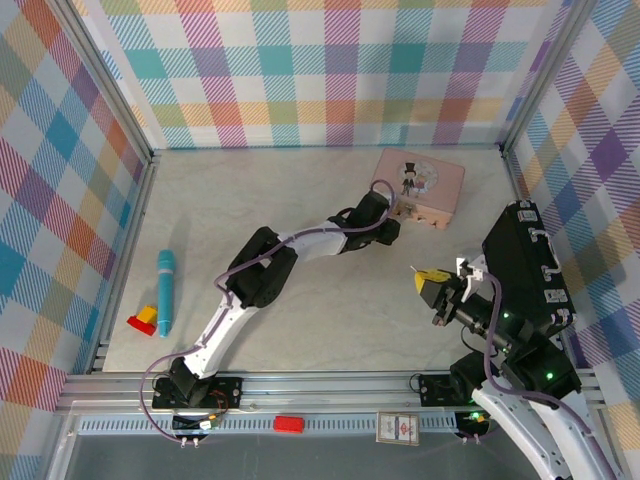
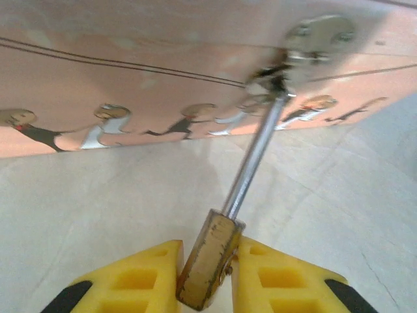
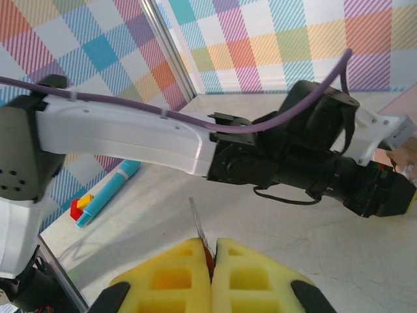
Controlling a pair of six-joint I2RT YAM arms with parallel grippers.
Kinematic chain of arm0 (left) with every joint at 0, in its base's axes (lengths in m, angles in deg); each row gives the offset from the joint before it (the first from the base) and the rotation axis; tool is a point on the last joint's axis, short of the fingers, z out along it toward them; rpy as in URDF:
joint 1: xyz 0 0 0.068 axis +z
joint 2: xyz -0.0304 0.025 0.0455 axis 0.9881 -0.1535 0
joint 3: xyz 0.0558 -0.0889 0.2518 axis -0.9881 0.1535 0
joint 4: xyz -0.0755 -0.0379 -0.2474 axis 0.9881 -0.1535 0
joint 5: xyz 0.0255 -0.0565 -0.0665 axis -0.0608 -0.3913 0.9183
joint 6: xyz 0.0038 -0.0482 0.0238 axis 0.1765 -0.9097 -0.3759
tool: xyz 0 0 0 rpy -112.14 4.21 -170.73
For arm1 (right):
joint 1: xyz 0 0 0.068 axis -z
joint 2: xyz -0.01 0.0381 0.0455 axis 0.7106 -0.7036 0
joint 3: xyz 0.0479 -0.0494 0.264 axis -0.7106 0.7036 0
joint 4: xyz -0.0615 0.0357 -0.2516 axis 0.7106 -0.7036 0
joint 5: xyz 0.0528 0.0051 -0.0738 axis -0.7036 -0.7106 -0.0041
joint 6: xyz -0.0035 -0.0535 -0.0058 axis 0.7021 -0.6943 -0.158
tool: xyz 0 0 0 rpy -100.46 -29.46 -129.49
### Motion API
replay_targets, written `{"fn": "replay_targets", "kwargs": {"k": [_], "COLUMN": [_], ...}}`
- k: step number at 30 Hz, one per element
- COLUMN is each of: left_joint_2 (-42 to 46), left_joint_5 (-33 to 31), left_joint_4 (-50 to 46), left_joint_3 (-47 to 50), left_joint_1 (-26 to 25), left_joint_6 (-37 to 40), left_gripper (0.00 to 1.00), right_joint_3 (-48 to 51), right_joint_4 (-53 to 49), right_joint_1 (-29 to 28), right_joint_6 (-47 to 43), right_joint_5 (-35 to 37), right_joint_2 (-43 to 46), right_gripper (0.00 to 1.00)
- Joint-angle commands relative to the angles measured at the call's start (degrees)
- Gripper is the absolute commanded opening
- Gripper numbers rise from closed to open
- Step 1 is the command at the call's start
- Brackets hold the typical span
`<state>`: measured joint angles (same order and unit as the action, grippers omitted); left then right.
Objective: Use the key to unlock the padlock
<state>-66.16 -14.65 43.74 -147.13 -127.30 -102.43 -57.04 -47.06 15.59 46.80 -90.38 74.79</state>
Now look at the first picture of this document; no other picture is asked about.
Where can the small silver key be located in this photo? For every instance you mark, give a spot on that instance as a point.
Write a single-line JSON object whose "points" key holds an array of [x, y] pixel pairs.
{"points": [[414, 269]]}

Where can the brass padlock with steel shackle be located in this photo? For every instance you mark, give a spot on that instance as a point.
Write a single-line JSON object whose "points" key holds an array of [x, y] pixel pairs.
{"points": [[414, 215]]}

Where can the pink wedding cartoon tin box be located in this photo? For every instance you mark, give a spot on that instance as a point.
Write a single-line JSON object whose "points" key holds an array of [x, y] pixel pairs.
{"points": [[440, 185]]}

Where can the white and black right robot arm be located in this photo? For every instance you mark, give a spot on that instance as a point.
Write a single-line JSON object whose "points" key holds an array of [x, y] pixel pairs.
{"points": [[515, 425]]}

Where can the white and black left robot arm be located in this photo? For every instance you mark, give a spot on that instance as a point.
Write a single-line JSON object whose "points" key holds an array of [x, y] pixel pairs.
{"points": [[225, 325]]}

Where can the black hard carrying case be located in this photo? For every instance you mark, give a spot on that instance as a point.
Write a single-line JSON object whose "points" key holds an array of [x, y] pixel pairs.
{"points": [[525, 260]]}

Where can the small black control board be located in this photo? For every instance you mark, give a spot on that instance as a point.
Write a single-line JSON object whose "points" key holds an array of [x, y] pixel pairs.
{"points": [[185, 424], [480, 425]]}

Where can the playing card deck box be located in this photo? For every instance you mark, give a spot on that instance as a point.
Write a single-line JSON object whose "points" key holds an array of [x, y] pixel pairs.
{"points": [[397, 427]]}

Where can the red rectangular brick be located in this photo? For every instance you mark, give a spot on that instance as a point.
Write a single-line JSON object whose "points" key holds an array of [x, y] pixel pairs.
{"points": [[288, 424]]}

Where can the teal cylindrical toy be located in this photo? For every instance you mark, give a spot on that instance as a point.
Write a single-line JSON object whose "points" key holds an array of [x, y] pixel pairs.
{"points": [[165, 295]]}

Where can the yellow toy block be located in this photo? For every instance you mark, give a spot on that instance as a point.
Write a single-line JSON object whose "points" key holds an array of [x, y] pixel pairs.
{"points": [[148, 314]]}

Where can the red toy block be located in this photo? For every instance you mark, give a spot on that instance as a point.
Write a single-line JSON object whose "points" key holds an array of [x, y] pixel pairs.
{"points": [[140, 325]]}

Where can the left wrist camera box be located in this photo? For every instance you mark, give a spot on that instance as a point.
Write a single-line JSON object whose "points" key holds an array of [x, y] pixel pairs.
{"points": [[375, 207]]}

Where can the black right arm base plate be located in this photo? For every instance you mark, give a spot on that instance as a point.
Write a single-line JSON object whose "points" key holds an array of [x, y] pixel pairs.
{"points": [[432, 390]]}

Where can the aluminium extrusion frame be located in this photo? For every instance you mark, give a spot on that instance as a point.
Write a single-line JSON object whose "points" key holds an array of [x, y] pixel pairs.
{"points": [[320, 385]]}

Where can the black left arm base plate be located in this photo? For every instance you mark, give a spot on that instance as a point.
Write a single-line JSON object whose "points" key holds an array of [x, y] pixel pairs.
{"points": [[227, 392]]}

